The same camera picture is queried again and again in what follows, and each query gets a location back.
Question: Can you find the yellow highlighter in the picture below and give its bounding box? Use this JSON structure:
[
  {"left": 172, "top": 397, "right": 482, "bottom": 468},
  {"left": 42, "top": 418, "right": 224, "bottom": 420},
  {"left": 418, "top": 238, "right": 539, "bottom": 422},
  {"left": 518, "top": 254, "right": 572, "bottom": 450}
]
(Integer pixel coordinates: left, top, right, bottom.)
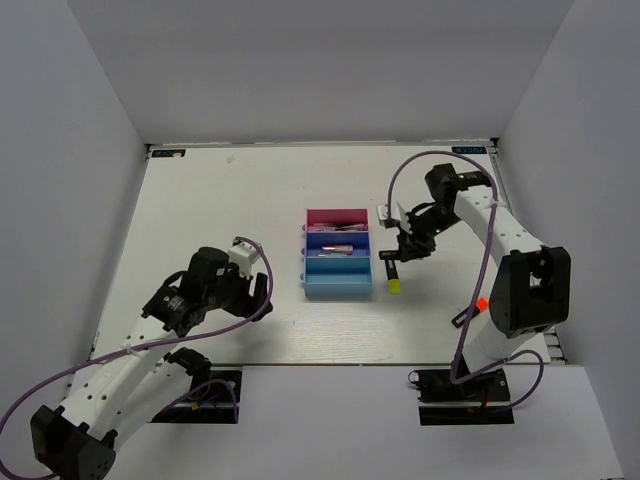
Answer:
[{"left": 385, "top": 259, "right": 401, "bottom": 294}]

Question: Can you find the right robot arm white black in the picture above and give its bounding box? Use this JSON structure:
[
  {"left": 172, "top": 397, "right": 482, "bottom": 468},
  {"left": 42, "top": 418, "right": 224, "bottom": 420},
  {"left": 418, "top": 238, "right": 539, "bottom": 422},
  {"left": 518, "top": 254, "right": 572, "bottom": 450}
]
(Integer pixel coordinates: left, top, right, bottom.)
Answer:
[{"left": 379, "top": 164, "right": 571, "bottom": 399}]

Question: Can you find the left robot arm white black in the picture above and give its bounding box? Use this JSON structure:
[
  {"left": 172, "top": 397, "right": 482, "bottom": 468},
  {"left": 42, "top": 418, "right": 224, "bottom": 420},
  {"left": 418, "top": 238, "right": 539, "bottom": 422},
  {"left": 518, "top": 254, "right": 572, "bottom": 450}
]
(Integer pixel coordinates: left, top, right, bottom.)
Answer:
[{"left": 30, "top": 237, "right": 273, "bottom": 479}]

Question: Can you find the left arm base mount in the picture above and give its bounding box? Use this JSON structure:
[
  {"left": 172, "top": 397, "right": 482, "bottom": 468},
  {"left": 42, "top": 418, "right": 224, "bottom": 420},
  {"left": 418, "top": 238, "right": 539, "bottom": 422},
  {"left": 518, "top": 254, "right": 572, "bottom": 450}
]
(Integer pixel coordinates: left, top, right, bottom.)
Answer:
[{"left": 151, "top": 368, "right": 243, "bottom": 425}]

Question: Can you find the right corner label sticker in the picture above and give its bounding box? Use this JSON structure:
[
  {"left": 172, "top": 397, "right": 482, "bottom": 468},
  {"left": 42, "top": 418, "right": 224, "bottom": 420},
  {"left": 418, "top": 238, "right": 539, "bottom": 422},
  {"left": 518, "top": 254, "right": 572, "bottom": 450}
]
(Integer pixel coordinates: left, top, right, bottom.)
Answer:
[{"left": 451, "top": 146, "right": 487, "bottom": 156}]

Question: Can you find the purple cable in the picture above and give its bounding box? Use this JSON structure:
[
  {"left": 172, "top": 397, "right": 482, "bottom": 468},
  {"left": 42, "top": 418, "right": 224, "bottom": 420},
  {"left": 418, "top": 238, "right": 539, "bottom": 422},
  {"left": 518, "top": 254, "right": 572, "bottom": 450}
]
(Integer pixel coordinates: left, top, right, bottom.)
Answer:
[
  {"left": 387, "top": 150, "right": 546, "bottom": 412},
  {"left": 0, "top": 235, "right": 274, "bottom": 479}
]

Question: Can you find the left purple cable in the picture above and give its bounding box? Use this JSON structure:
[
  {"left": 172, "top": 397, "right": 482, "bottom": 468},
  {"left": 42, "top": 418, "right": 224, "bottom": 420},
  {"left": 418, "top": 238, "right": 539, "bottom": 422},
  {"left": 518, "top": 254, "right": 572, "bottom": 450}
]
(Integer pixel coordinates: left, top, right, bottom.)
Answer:
[{"left": 0, "top": 235, "right": 274, "bottom": 479}]

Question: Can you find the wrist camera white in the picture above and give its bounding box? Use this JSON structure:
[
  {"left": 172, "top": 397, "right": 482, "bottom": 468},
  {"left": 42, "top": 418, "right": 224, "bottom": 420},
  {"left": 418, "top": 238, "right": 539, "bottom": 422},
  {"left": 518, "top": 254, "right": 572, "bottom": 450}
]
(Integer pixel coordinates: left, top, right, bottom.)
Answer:
[
  {"left": 227, "top": 237, "right": 260, "bottom": 279},
  {"left": 376, "top": 201, "right": 412, "bottom": 233}
]

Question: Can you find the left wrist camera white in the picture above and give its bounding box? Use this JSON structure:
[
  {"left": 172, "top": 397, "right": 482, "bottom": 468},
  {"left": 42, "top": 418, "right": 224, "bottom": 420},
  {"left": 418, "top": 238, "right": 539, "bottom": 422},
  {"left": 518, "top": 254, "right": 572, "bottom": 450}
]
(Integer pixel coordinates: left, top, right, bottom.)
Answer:
[{"left": 227, "top": 237, "right": 260, "bottom": 279}]

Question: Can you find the corner label sticker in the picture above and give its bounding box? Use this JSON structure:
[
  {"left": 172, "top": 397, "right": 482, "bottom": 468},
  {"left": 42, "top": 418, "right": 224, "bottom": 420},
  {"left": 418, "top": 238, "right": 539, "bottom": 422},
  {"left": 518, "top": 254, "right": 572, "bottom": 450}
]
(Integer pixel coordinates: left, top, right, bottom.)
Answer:
[
  {"left": 451, "top": 146, "right": 487, "bottom": 156},
  {"left": 151, "top": 149, "right": 186, "bottom": 158}
]

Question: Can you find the blue pen refill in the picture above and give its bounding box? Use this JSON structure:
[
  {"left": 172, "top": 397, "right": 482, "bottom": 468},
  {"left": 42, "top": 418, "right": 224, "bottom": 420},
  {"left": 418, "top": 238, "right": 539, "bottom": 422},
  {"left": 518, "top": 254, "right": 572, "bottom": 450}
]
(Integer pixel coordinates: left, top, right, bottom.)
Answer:
[{"left": 310, "top": 223, "right": 367, "bottom": 232}]

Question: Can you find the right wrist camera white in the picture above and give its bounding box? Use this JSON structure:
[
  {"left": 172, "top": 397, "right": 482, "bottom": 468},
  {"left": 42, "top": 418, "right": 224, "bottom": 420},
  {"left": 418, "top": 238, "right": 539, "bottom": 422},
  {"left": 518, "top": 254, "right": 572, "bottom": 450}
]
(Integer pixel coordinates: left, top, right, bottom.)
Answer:
[{"left": 376, "top": 201, "right": 412, "bottom": 233}]

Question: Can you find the green highlighter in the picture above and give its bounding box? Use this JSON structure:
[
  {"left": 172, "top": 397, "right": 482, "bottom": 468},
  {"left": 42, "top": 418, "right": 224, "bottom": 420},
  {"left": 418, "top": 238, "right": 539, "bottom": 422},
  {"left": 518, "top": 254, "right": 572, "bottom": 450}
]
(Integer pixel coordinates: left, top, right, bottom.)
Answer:
[{"left": 379, "top": 250, "right": 399, "bottom": 261}]

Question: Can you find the orange highlighter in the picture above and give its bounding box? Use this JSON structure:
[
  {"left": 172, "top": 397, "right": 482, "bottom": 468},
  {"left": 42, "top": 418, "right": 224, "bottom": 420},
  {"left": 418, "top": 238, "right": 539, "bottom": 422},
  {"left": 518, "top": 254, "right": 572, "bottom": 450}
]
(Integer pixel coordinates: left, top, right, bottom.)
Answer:
[{"left": 451, "top": 297, "right": 489, "bottom": 329}]

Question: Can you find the dark blue bin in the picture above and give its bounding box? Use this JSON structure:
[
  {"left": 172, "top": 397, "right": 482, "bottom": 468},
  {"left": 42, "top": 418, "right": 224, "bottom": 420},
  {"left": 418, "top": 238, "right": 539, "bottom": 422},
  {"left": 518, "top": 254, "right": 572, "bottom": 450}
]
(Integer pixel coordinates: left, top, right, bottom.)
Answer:
[{"left": 301, "top": 231, "right": 371, "bottom": 257}]

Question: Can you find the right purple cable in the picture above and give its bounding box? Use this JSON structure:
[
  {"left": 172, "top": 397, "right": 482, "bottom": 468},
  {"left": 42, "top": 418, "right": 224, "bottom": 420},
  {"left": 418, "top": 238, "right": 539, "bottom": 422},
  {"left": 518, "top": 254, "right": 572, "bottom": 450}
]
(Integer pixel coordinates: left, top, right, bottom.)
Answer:
[{"left": 387, "top": 150, "right": 546, "bottom": 412}]

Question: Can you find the pink bin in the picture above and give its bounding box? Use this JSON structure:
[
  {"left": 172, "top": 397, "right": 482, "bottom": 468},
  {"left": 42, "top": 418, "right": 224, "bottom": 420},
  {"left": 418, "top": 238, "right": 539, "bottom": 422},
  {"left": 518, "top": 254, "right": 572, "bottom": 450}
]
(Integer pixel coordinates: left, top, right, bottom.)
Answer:
[{"left": 302, "top": 208, "right": 369, "bottom": 232}]

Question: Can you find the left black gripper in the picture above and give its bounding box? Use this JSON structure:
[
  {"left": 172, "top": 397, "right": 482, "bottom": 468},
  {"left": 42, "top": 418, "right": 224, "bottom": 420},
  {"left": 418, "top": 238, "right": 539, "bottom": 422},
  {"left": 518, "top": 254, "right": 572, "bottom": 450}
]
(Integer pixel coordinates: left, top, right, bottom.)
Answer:
[{"left": 205, "top": 259, "right": 273, "bottom": 321}]

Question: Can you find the pink eraser capsule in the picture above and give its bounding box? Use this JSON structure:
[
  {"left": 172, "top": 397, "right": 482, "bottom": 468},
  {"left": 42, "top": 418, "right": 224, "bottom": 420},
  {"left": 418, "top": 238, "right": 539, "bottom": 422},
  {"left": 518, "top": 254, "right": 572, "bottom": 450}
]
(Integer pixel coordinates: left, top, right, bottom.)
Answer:
[{"left": 320, "top": 244, "right": 354, "bottom": 255}]

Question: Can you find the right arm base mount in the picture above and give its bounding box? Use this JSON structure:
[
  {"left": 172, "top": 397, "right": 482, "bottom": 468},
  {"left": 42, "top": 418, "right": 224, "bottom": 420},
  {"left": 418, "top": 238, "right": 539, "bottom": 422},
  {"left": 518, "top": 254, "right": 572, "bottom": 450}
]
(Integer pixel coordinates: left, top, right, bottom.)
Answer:
[{"left": 407, "top": 369, "right": 515, "bottom": 426}]

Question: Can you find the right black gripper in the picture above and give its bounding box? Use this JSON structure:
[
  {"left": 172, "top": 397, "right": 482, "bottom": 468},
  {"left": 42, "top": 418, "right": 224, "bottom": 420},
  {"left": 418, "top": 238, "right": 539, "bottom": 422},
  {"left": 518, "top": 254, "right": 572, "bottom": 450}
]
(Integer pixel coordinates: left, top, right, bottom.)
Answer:
[{"left": 397, "top": 205, "right": 461, "bottom": 263}]

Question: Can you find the light blue bin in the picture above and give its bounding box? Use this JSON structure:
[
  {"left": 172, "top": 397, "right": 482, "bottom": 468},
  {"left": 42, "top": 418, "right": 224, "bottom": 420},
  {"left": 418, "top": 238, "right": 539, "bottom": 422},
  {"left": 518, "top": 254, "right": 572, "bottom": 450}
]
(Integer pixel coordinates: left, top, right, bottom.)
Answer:
[{"left": 301, "top": 255, "right": 373, "bottom": 299}]

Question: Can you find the left corner label sticker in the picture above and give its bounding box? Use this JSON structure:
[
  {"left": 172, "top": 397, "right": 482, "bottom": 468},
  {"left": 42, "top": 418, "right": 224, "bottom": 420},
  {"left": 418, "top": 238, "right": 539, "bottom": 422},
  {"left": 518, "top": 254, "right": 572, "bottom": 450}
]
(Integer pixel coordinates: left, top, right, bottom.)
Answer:
[{"left": 151, "top": 149, "right": 186, "bottom": 158}]

